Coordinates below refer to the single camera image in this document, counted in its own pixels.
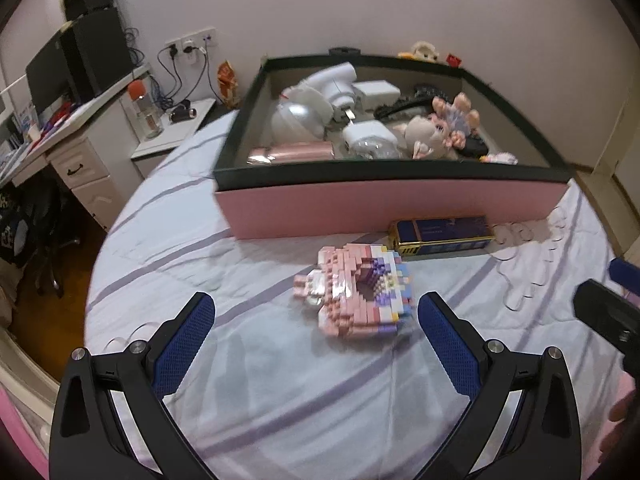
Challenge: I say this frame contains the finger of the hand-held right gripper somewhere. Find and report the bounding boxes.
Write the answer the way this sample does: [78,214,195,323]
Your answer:
[572,279,640,361]
[607,257,640,298]

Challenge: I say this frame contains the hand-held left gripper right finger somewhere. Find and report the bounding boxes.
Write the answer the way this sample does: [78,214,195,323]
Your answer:
[417,291,583,480]

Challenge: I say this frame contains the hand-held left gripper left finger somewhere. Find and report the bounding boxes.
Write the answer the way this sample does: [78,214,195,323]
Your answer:
[48,291,217,480]

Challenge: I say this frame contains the pink building block figure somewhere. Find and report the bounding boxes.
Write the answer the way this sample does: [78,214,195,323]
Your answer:
[293,243,416,341]

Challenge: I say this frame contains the pink box with black rim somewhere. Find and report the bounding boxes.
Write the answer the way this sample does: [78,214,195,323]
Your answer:
[213,52,573,239]

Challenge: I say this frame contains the pink doll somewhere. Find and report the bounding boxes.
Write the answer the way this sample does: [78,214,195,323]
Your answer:
[402,92,483,159]

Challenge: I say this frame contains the rose gold metal canister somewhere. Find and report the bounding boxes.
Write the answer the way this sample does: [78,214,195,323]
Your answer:
[248,141,335,164]

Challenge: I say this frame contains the white oval case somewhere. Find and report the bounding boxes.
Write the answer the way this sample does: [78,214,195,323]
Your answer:
[271,101,327,144]

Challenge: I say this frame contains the white charger plug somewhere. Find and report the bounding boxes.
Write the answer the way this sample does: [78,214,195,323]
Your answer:
[352,80,401,111]

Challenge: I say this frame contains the white animal figurine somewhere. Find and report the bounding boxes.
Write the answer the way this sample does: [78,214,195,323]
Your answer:
[280,85,333,121]

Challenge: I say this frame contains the person's right hand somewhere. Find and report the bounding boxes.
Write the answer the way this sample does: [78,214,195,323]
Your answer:
[597,394,640,466]

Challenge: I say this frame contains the dark blue and gold box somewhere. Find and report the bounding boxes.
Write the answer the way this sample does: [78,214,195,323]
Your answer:
[388,216,496,259]

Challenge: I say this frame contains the black office chair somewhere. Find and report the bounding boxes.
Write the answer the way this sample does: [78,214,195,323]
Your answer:
[0,180,82,302]

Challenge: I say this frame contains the white drawer unit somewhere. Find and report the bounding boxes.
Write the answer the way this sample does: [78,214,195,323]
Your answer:
[50,137,122,232]

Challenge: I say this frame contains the white nightstand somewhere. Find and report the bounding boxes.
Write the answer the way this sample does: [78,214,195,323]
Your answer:
[131,97,217,179]

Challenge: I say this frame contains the white plug adapter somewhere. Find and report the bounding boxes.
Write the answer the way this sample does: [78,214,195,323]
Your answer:
[342,119,396,148]

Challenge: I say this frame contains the clear bottle with orange cap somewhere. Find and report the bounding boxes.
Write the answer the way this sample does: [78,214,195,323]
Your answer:
[127,79,165,140]

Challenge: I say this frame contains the white desk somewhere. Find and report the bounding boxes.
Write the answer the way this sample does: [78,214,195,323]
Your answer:
[0,62,151,187]

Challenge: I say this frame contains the orange snack bag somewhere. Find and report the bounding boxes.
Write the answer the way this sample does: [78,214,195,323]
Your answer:
[217,60,241,109]

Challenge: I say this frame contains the small plush toy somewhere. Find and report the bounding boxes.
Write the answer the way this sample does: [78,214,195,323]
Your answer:
[397,41,441,62]

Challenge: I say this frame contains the black computer monitor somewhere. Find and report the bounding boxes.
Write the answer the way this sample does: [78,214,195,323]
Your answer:
[25,32,77,117]

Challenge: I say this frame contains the cream bed frame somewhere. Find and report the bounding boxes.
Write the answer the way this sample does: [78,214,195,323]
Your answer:
[0,330,63,413]

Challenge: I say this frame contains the black power cables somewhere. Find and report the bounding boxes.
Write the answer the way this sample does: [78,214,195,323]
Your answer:
[157,44,222,107]

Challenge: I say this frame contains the white security camera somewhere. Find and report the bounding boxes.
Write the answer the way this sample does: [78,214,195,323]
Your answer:
[300,62,359,122]

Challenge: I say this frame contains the white wall outlet strip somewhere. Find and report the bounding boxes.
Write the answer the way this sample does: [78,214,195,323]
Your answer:
[165,27,219,52]

